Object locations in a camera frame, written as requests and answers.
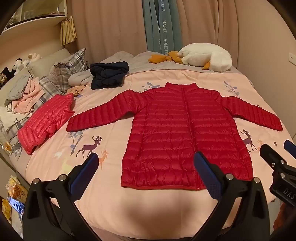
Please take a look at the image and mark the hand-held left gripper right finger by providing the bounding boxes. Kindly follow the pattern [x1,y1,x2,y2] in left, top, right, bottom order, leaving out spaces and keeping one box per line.
[192,152,271,241]

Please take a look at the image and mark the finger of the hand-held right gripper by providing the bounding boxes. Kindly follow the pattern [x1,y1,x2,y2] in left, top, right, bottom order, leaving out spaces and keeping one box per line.
[284,140,296,161]
[259,144,287,171]

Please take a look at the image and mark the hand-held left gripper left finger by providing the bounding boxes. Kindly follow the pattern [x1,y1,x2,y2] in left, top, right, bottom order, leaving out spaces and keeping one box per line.
[23,152,100,241]

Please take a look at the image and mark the red down jacket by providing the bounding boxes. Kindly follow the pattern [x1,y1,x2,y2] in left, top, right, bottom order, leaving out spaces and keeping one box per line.
[66,83,284,191]

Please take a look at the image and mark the orange cloth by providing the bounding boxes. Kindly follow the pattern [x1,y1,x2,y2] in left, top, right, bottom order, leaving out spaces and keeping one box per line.
[274,204,296,232]

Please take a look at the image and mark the folded pink-red down jacket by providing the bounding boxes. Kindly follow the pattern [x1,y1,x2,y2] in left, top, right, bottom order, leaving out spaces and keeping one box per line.
[18,93,75,155]

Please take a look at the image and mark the pink deer printed blanket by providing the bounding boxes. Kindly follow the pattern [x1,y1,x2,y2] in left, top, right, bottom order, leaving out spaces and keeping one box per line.
[22,67,296,241]

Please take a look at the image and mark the yellow snack packet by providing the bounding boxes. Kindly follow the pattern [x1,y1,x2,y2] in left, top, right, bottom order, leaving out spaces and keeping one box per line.
[6,176,29,202]

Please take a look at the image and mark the blue snack packet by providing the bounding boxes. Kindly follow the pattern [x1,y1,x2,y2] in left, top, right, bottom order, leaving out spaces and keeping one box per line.
[7,196,25,215]

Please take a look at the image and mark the small brown plush toy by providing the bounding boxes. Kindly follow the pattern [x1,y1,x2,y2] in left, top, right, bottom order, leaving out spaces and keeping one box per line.
[67,85,86,96]

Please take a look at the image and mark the small plaid pillow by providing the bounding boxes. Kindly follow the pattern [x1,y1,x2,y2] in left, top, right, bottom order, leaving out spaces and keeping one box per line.
[30,76,63,112]

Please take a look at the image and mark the grey garment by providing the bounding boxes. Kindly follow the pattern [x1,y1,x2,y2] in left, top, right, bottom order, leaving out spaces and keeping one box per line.
[68,70,94,86]

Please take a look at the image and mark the white printed cloth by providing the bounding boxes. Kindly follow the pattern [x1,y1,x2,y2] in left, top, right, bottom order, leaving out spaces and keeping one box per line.
[0,107,23,130]

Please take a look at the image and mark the pink garment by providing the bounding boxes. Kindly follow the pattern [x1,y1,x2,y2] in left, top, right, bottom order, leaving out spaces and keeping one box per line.
[11,77,45,114]

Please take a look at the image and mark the navy blue garment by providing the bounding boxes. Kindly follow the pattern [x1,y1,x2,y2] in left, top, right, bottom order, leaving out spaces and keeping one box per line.
[90,61,129,90]

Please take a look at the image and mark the large plaid pillow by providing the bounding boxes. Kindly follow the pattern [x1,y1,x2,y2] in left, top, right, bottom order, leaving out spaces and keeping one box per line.
[47,48,89,93]

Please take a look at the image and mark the grey-blue garment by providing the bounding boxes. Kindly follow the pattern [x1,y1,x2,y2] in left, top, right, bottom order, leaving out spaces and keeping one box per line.
[4,74,31,106]

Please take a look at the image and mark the beige pillow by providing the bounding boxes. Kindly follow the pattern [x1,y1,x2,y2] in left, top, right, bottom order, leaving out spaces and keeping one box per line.
[26,48,71,77]

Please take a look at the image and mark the white goose plush toy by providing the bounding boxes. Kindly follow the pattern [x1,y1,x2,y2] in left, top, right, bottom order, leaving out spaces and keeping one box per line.
[148,43,233,72]

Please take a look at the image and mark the grey bed sheet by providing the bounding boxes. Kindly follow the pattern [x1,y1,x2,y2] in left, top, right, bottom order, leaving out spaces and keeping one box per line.
[102,50,238,75]

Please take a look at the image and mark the black plush toy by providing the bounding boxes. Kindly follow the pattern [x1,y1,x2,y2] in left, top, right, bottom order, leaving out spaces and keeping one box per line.
[1,67,15,80]

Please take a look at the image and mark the white dog plush toy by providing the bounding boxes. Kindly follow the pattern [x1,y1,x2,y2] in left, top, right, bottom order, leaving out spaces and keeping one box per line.
[13,58,25,72]

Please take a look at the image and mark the beige tassel fringe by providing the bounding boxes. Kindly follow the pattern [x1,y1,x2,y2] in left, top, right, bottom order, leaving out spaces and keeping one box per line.
[60,16,77,44]

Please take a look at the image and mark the pink curtain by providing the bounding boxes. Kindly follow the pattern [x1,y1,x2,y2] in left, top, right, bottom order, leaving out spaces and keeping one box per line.
[67,0,245,70]

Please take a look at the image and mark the blue curtain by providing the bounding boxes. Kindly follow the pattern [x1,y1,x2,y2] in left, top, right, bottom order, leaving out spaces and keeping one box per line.
[142,0,183,52]

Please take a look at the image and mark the white shelf cabinet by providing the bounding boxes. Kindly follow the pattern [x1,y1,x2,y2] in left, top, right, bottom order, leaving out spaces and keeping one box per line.
[0,0,70,35]

